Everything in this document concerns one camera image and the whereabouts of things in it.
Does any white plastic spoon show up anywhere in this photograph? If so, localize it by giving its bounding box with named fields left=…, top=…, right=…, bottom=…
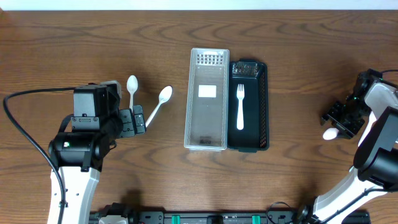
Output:
left=146, top=85, right=173, bottom=127
left=126, top=75, right=138, bottom=110

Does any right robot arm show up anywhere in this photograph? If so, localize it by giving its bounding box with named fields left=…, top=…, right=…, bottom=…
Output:
left=295, top=69, right=397, bottom=223

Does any white plastic fork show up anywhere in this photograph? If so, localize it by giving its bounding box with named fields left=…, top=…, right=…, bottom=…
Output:
left=322, top=128, right=339, bottom=141
left=236, top=84, right=244, bottom=130

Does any white plastic fork top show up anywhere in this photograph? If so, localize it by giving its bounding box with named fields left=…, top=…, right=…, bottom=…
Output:
left=236, top=84, right=244, bottom=130

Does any clear plastic basket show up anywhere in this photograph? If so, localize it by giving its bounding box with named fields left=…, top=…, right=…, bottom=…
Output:
left=184, top=48, right=229, bottom=151

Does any left black cable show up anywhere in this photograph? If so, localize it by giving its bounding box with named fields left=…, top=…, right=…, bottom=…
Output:
left=2, top=86, right=77, bottom=224

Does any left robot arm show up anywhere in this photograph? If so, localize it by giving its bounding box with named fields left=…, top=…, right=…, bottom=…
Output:
left=48, top=80, right=146, bottom=223

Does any black plastic basket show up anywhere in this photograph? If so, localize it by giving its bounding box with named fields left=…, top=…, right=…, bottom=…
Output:
left=227, top=58, right=270, bottom=152

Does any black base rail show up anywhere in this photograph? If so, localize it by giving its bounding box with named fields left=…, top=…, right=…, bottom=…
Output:
left=88, top=202, right=371, bottom=224

